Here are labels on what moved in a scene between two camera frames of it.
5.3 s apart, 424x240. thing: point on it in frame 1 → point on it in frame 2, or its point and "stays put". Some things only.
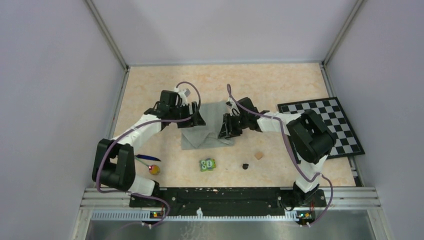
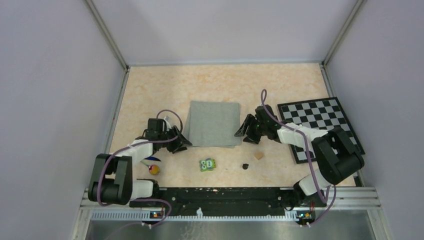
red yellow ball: (154, 169) stays put
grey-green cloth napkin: (206, 136) stays put
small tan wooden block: (258, 155) stays put
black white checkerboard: (330, 110) stays put
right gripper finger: (230, 127) → (242, 131)
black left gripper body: (179, 110) → (168, 134)
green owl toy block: (208, 164) stays put
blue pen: (147, 157) stays put
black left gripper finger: (197, 118) → (182, 139)
